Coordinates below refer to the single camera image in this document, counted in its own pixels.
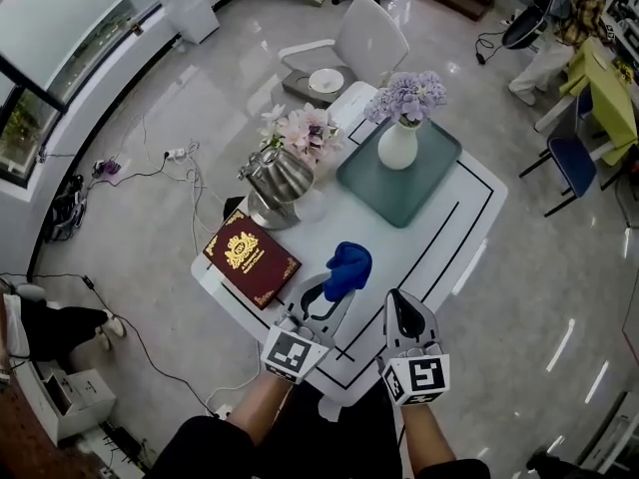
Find white floor appliance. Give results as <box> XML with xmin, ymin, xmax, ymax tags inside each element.
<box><xmin>148</xmin><ymin>0</ymin><xmax>222</xmax><ymax>46</ymax></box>

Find silver metal flower pot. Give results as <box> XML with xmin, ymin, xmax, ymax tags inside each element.
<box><xmin>237</xmin><ymin>147</ymin><xmax>318</xmax><ymax>232</ymax></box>

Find grey square pad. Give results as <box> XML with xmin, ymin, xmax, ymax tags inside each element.
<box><xmin>281</xmin><ymin>66</ymin><xmax>356</xmax><ymax>110</ymax></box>

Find black bag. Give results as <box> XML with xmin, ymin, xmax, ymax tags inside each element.
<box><xmin>48</xmin><ymin>174</ymin><xmax>89</xmax><ymax>242</ymax></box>

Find person's left forearm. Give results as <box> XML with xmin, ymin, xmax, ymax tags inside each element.
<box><xmin>227</xmin><ymin>374</ymin><xmax>296</xmax><ymax>449</ymax></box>

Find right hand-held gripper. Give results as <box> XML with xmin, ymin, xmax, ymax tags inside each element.
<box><xmin>375</xmin><ymin>288</ymin><xmax>451</xmax><ymax>409</ymax></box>

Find person's black clothing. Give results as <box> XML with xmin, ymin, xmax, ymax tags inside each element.
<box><xmin>156</xmin><ymin>381</ymin><xmax>491</xmax><ymax>479</ymax></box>

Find purple small object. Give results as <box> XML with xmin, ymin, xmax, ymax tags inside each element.
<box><xmin>91</xmin><ymin>158</ymin><xmax>123</xmax><ymax>178</ymax></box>

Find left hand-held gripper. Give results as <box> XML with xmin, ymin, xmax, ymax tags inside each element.
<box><xmin>261</xmin><ymin>273</ymin><xmax>358</xmax><ymax>386</ymax></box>

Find black power strip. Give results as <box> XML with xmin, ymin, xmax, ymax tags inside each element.
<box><xmin>98</xmin><ymin>418</ymin><xmax>147</xmax><ymax>469</ymax></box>

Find blue chair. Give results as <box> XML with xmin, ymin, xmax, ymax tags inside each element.
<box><xmin>518</xmin><ymin>134</ymin><xmax>600</xmax><ymax>219</ymax></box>

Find pink artificial flowers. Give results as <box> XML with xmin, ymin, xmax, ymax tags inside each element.
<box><xmin>258</xmin><ymin>103</ymin><xmax>346</xmax><ymax>170</ymax></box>

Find teal rectangular tray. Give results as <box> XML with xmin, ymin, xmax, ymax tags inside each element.
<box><xmin>335</xmin><ymin>117</ymin><xmax>463</xmax><ymax>230</ymax></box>

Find black round device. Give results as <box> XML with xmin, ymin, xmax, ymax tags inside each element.
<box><xmin>500</xmin><ymin>1</ymin><xmax>551</xmax><ymax>52</ymax></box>

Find red book with gold print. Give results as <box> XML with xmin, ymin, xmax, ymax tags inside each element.
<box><xmin>202</xmin><ymin>209</ymin><xmax>304</xmax><ymax>311</ymax></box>

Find white ceramic vase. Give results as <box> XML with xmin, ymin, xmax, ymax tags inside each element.
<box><xmin>376</xmin><ymin>116</ymin><xmax>419</xmax><ymax>172</ymax></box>

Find white chair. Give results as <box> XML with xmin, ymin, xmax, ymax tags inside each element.
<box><xmin>277</xmin><ymin>0</ymin><xmax>411</xmax><ymax>90</ymax></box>

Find person's right forearm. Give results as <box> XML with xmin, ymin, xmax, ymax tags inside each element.
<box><xmin>398</xmin><ymin>400</ymin><xmax>458</xmax><ymax>479</ymax></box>

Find white floor cable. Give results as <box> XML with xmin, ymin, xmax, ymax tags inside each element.
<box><xmin>183</xmin><ymin>139</ymin><xmax>227</xmax><ymax>249</ymax></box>

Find yellow-green tablecloth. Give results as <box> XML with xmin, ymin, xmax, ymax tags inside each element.
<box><xmin>558</xmin><ymin>36</ymin><xmax>639</xmax><ymax>167</ymax></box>

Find white cardboard box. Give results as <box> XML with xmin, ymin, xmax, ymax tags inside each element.
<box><xmin>36</xmin><ymin>365</ymin><xmax>119</xmax><ymax>444</ymax></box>

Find purple artificial flowers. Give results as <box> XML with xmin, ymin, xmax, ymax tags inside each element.
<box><xmin>362</xmin><ymin>70</ymin><xmax>448</xmax><ymax>127</ymax></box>

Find black floor cable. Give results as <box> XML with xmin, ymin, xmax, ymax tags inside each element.
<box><xmin>91</xmin><ymin>151</ymin><xmax>170</xmax><ymax>190</ymax></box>

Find blue cloth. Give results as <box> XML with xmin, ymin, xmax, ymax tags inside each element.
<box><xmin>323</xmin><ymin>240</ymin><xmax>373</xmax><ymax>303</ymax></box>

